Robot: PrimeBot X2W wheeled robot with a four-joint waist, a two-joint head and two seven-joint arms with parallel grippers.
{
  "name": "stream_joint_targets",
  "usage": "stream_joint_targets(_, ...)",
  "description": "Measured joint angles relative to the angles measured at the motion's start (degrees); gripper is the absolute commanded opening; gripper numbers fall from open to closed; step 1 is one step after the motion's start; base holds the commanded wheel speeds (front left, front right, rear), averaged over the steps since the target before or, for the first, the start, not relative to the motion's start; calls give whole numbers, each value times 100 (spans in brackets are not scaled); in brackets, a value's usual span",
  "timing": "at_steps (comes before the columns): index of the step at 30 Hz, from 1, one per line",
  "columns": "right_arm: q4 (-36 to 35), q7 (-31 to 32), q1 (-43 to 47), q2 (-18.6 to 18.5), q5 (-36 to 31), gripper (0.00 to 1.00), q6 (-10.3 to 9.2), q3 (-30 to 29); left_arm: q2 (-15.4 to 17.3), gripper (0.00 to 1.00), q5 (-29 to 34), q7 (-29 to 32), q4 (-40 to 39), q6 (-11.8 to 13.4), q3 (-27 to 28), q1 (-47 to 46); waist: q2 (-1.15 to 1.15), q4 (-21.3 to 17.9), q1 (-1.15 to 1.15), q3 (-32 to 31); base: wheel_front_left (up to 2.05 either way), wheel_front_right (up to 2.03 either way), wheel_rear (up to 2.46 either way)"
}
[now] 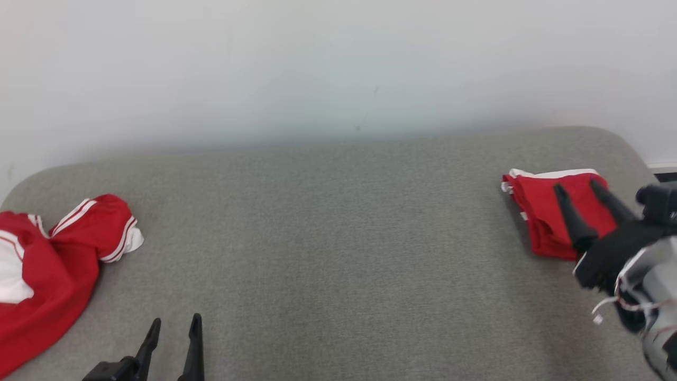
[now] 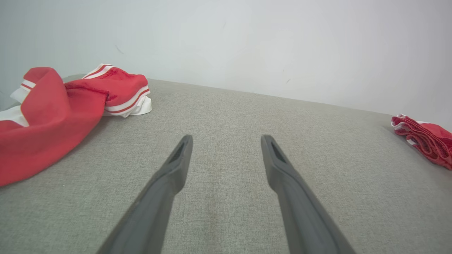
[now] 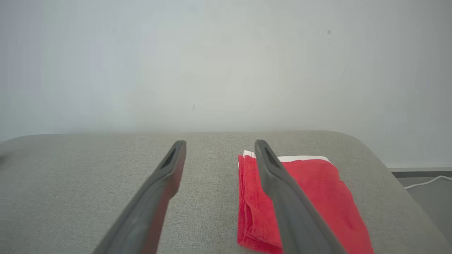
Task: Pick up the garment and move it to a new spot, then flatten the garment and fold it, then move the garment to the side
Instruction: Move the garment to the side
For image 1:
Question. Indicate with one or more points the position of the black baseboard strip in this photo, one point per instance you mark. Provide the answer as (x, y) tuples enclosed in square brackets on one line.
[(667, 177)]

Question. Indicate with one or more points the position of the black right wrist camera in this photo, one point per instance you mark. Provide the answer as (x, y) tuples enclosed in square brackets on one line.
[(661, 203)]

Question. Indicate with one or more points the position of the red Bulls 23 jersey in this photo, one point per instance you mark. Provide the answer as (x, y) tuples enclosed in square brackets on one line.
[(53, 296)]

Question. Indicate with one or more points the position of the red shorts with white trim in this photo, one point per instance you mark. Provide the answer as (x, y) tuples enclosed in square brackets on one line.
[(537, 211)]

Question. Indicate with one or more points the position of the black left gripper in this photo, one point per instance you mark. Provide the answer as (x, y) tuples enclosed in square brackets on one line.
[(113, 370)]

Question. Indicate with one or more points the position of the grey fabric sofa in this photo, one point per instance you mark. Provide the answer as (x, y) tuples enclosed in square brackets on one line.
[(338, 238)]

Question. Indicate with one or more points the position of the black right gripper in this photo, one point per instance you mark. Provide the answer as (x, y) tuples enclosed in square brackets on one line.
[(613, 251)]

